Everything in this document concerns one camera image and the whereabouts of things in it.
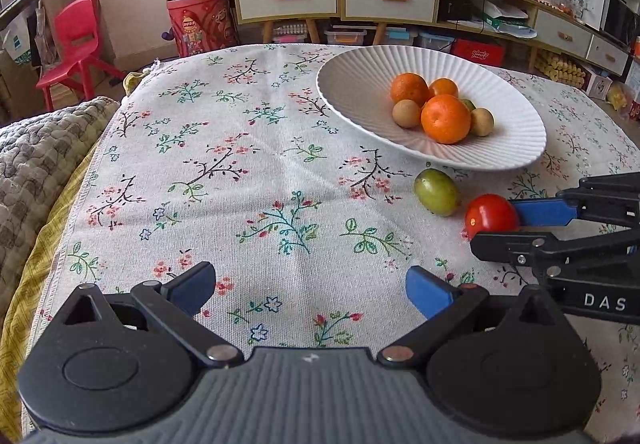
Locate red tomato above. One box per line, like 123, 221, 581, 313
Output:
464, 194, 520, 240

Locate red storage box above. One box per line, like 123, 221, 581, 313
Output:
450, 38, 506, 67

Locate brown longan fruit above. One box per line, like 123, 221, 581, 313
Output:
471, 108, 495, 138
392, 100, 421, 129

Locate white microwave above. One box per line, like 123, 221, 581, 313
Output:
570, 0, 639, 48

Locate yellow cloth under tablecloth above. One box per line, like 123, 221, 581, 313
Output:
1, 147, 96, 443

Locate mandarin with stem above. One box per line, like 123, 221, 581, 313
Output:
390, 72, 433, 107

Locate smooth small orange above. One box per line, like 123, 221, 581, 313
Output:
430, 78, 459, 97

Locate red decorated bucket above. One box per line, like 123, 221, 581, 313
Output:
166, 0, 238, 57

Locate green fruit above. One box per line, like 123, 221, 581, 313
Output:
460, 98, 476, 112
413, 169, 461, 216

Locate grey knitted blanket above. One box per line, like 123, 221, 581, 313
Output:
0, 96, 119, 315

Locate large orange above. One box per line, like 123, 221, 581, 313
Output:
421, 95, 471, 145

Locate red plastic chair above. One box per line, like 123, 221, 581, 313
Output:
36, 0, 125, 112

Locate floral tablecloth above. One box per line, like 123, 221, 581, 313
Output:
18, 44, 639, 443

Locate white ribbed plate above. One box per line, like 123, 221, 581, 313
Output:
316, 45, 547, 171

